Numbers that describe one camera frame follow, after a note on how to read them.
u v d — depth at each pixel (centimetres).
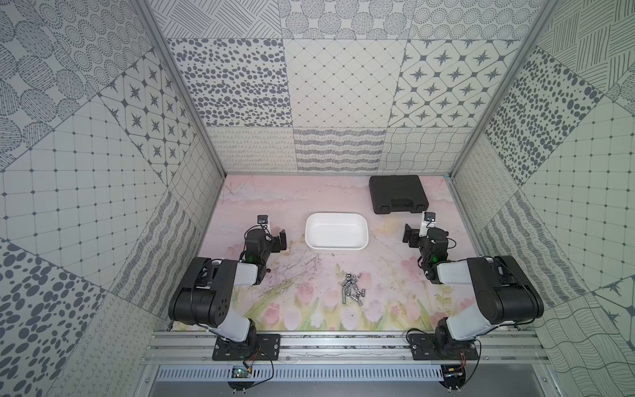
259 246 73
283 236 92
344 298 84
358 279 88
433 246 73
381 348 76
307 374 70
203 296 45
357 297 84
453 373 72
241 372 72
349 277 88
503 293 46
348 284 86
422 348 73
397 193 108
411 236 86
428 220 81
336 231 97
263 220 82
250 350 67
